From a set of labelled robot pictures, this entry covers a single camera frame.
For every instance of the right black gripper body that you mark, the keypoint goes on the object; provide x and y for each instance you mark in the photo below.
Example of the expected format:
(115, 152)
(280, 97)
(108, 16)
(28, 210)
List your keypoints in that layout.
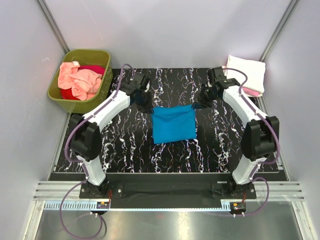
(206, 96)

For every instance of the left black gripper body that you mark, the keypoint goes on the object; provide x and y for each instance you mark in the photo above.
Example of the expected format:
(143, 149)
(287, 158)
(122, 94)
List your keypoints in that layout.
(144, 104)

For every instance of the blue t shirt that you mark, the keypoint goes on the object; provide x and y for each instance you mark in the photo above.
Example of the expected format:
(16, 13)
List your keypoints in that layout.
(173, 124)

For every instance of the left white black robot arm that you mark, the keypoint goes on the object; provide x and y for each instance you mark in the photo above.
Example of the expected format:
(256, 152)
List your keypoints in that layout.
(85, 139)

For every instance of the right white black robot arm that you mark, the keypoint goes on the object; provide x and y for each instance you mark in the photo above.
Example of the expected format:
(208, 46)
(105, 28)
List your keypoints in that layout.
(260, 138)

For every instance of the black marble pattern mat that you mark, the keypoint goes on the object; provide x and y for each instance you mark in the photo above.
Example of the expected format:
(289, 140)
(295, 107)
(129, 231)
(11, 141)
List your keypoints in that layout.
(127, 141)

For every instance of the pink folded t shirt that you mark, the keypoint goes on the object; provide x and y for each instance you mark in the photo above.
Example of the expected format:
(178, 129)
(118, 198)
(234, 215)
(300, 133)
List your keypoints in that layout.
(253, 92)

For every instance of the salmon pink t shirt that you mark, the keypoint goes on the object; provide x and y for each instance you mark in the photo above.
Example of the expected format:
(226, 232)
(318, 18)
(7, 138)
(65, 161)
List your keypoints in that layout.
(77, 81)

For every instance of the red t shirt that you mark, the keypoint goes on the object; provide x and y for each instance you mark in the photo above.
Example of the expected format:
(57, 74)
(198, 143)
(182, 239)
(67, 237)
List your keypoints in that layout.
(93, 68)

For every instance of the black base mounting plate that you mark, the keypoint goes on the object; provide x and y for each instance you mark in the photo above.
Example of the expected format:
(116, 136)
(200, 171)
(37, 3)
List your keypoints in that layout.
(173, 188)

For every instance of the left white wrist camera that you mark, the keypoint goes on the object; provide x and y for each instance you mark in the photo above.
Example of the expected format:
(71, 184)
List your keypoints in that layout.
(147, 89)

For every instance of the right aluminium frame post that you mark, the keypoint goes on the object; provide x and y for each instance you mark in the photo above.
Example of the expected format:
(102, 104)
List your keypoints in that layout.
(292, 5)

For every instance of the aluminium frame post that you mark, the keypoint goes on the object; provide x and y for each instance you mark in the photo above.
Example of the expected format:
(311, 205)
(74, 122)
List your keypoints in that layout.
(292, 5)
(53, 25)

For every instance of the left aluminium frame post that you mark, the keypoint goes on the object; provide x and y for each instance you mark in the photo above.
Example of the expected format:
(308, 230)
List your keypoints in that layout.
(53, 25)

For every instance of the aluminium cable duct rail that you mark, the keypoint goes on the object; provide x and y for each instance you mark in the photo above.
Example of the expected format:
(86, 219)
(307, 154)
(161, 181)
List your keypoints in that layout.
(103, 206)

